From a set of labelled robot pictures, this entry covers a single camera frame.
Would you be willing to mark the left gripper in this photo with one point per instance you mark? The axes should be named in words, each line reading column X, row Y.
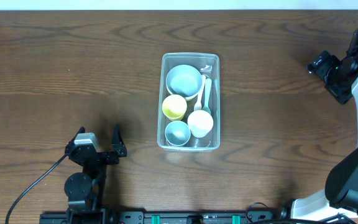
column 101, row 156

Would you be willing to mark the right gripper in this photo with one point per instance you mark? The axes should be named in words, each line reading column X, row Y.
column 332, row 78

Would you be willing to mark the grey cup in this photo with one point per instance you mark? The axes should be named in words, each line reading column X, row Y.
column 177, row 133

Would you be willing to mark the yellow cup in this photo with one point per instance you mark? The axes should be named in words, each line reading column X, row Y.
column 174, row 107

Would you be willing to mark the yellow bowl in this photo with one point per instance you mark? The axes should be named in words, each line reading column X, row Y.
column 188, row 98

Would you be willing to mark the white cup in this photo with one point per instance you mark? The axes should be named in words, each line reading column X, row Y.
column 200, row 123

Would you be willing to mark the grey bowl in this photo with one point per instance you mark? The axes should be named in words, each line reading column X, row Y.
column 183, row 80

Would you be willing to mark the white plastic fork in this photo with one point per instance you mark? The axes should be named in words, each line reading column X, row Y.
column 198, row 105

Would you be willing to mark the pale blue plastic spoon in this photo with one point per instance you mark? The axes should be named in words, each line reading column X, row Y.
column 207, row 92

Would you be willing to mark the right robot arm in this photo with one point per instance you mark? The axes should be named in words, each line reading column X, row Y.
column 339, row 198

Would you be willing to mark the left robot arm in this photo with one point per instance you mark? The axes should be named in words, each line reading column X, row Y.
column 85, row 189

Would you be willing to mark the clear plastic container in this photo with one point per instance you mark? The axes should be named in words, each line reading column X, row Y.
column 208, row 65

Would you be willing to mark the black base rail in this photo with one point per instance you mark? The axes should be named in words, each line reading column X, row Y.
column 139, row 217

